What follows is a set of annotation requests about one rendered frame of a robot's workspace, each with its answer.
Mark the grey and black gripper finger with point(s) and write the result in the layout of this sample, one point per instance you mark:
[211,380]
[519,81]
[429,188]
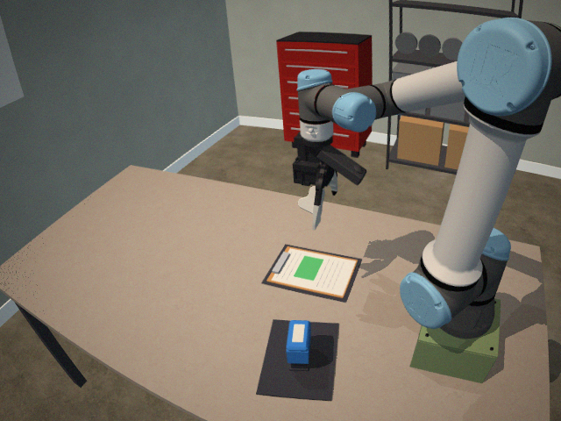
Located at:
[333,184]
[313,202]

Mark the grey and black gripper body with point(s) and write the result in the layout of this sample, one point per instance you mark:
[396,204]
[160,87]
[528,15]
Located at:
[310,167]

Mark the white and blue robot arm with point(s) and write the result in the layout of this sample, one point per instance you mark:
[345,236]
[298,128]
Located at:
[510,69]

